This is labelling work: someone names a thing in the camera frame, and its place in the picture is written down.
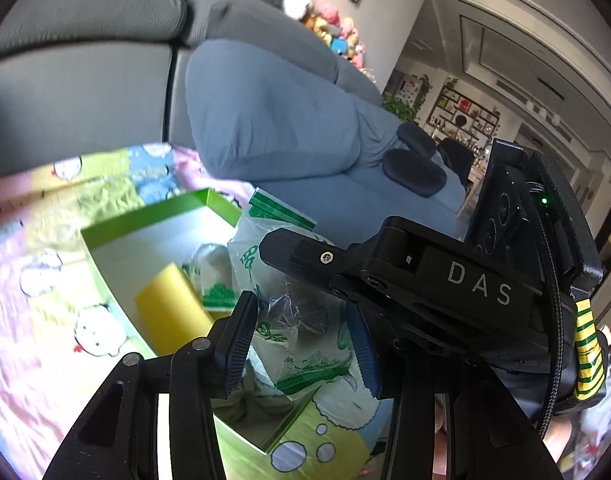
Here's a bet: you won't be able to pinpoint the black oval pads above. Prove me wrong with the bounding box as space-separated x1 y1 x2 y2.
383 122 449 199

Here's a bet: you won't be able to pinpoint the green-print plastic bag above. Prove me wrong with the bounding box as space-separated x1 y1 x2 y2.
228 187 377 402

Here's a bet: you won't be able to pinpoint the person's right hand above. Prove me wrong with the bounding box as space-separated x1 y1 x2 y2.
540 420 579 466

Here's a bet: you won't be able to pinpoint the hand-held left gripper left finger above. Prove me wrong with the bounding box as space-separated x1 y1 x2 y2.
42 290 260 480

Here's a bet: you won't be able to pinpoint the tree-print plastic bag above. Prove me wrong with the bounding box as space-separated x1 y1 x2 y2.
182 242 237 312

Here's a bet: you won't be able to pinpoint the large yellow sponge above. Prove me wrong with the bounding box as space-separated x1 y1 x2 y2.
134 262 217 357

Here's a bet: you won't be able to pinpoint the pile of plush toys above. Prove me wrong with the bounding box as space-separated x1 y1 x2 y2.
278 0 369 69

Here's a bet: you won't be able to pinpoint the holographic green box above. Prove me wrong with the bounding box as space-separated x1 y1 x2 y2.
80 187 317 457

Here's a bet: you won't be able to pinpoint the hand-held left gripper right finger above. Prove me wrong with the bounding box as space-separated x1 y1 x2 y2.
344 302 561 480

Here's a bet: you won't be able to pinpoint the wall display shelf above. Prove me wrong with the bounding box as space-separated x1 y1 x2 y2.
425 80 502 147

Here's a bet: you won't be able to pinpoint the black chair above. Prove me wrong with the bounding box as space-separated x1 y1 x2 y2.
438 137 474 182

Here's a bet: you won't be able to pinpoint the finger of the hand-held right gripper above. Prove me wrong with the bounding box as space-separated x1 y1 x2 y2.
259 228 367 281

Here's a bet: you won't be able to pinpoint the cartoon printed blanket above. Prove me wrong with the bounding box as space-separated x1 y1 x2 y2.
0 142 377 477

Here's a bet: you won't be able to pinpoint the green potted plant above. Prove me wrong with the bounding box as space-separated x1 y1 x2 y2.
382 75 431 124

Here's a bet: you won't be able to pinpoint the blue-grey sofa cushion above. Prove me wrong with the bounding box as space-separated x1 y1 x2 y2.
185 37 467 217

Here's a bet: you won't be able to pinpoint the grey sofa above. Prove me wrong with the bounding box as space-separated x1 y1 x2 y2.
0 0 286 183

